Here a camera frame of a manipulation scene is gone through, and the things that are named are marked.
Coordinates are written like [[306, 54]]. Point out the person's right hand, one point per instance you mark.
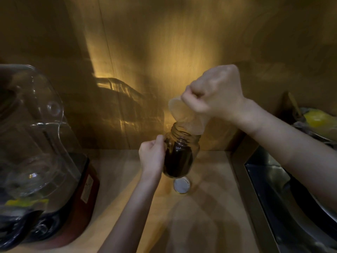
[[216, 92]]

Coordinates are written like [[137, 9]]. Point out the person's left hand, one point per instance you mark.
[[151, 157]]

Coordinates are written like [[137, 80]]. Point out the person's right fingers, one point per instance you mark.
[[196, 98]]

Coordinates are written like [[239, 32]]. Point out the person's left thumb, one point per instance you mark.
[[161, 141]]

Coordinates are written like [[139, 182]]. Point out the translucent plastic cup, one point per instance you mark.
[[187, 115]]

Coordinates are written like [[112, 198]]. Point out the glass jar with dark liquid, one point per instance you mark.
[[180, 155]]

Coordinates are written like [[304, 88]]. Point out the person's right forearm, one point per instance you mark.
[[292, 152]]

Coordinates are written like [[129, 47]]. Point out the person's left forearm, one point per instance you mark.
[[129, 218]]

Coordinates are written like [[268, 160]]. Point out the white jar lid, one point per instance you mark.
[[181, 185]]

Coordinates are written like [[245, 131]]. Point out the wooden stick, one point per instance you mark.
[[294, 104]]

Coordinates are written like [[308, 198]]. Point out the red black blender base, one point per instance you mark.
[[65, 202]]

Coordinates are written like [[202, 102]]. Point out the yellow sponge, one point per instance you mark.
[[320, 121]]

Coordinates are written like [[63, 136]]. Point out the clear blender sound cover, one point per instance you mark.
[[34, 134]]

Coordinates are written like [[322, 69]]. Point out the stainless steel sink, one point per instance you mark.
[[284, 197]]

